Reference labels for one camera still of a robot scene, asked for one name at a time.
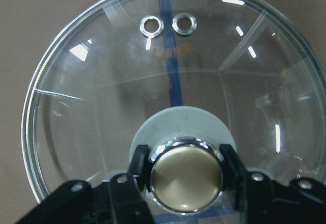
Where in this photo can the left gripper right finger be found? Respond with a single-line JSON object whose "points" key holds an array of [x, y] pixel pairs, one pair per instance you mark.
{"points": [[260, 199]]}

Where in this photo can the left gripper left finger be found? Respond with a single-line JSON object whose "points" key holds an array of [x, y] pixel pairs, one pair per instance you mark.
{"points": [[118, 200]]}

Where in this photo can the glass pot lid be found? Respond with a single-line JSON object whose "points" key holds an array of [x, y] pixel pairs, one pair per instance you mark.
{"points": [[121, 61]]}

